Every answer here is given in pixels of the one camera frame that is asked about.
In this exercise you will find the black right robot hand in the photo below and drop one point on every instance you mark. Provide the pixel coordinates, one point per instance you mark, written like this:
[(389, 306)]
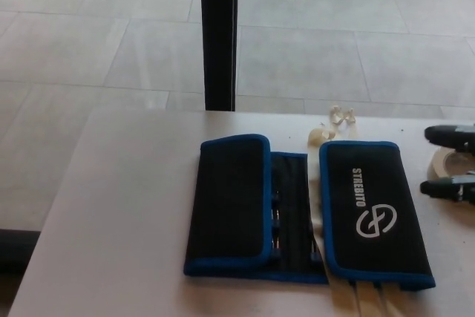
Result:
[(445, 133)]

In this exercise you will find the black blue-trimmed fabric toolkit roll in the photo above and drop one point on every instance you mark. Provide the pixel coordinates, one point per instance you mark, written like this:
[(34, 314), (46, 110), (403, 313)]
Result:
[(371, 202)]

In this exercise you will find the beige masking tape roll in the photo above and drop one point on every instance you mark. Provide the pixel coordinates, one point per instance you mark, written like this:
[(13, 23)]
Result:
[(439, 163)]

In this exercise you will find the black vertical metal post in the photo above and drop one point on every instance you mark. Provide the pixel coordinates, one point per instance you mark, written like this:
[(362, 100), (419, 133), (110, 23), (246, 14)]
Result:
[(219, 35)]

